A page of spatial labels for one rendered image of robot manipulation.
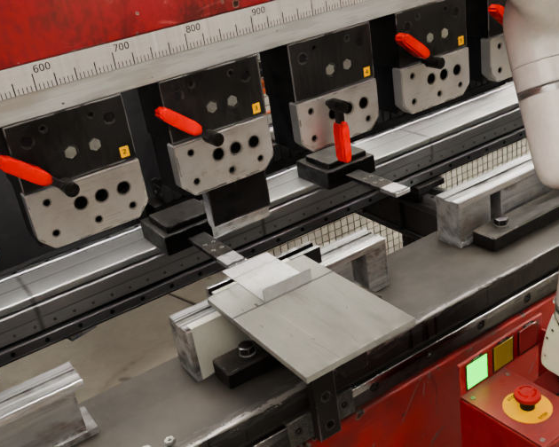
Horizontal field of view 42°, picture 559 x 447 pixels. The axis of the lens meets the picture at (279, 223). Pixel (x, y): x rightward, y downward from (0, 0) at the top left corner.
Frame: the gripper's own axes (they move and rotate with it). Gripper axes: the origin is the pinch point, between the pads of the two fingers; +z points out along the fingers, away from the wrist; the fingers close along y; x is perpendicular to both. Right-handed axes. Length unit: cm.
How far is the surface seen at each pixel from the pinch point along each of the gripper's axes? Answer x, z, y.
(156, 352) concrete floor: -8, 89, -165
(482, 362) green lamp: -10.1, -6.9, -10.0
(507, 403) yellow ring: -11.3, -3.3, -3.8
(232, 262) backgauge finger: -35, -23, -41
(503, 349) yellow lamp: -5.1, -6.6, -10.0
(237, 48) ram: -32, -58, -35
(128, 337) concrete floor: -12, 90, -183
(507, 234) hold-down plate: 14.4, -13.3, -25.7
